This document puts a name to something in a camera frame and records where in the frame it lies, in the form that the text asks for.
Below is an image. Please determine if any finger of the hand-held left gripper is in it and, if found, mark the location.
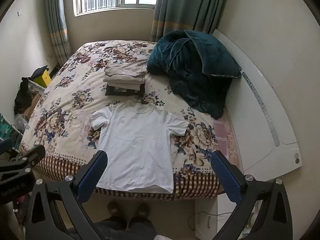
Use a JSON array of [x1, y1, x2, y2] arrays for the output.
[[0, 144, 46, 178]]

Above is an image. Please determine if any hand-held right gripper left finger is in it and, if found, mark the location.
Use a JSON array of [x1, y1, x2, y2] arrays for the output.
[[25, 150, 108, 240]]

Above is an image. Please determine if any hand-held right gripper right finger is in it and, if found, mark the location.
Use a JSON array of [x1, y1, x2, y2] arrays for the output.
[[211, 151, 297, 240]]

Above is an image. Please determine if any white t-shirt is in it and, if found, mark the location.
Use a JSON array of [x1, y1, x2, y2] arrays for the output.
[[89, 99, 190, 194]]

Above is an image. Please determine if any teal plastic crate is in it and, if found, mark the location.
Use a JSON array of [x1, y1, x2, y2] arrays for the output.
[[0, 113, 13, 142]]

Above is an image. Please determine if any pink striped towel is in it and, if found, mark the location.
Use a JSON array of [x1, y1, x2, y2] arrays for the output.
[[212, 119, 237, 161]]

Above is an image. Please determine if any floral bed sheet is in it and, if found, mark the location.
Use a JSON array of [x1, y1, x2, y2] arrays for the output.
[[19, 40, 241, 200]]

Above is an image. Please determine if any white headboard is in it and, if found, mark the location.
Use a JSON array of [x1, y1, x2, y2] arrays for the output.
[[211, 29, 303, 173]]

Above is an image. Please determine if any yellow box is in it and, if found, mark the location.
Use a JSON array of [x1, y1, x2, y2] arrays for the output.
[[34, 70, 52, 88]]

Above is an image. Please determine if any dark cloth on box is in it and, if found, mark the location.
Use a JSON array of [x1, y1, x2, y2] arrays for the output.
[[30, 65, 49, 80]]

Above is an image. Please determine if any beige folded garment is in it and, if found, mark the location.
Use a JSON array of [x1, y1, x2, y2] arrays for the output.
[[103, 76, 146, 91], [104, 61, 148, 78]]

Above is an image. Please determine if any teal plush blanket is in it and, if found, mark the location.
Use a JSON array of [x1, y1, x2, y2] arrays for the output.
[[147, 30, 242, 120]]

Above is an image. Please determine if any black floor cable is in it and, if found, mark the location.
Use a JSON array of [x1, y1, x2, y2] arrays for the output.
[[187, 211, 235, 231]]

